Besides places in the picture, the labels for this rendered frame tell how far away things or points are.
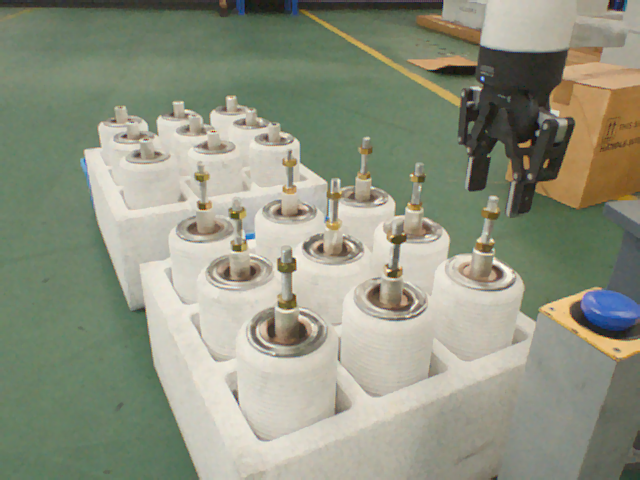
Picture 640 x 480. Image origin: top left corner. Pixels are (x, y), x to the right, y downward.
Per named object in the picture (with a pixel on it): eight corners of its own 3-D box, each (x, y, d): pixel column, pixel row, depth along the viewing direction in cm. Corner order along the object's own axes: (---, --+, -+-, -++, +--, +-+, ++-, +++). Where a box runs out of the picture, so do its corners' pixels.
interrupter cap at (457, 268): (528, 291, 58) (529, 286, 57) (460, 296, 57) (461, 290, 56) (496, 256, 64) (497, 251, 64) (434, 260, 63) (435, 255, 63)
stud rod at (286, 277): (288, 314, 50) (288, 243, 47) (294, 320, 50) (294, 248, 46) (279, 318, 50) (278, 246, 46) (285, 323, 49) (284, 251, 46)
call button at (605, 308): (599, 304, 45) (606, 282, 44) (646, 330, 42) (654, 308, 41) (565, 316, 43) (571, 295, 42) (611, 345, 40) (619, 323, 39)
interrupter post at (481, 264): (494, 280, 60) (499, 254, 58) (473, 281, 59) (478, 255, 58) (484, 269, 62) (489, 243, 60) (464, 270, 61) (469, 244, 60)
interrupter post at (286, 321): (286, 323, 52) (286, 294, 50) (305, 333, 51) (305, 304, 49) (268, 334, 50) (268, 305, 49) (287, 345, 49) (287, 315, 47)
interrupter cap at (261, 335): (285, 301, 55) (285, 295, 55) (343, 332, 51) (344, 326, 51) (229, 335, 50) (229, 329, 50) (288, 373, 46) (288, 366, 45)
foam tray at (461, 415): (366, 300, 100) (373, 211, 91) (536, 456, 69) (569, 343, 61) (153, 365, 83) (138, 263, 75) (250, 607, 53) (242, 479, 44)
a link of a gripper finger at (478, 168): (491, 157, 57) (485, 189, 59) (487, 155, 58) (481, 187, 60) (473, 159, 57) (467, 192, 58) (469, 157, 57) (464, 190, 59)
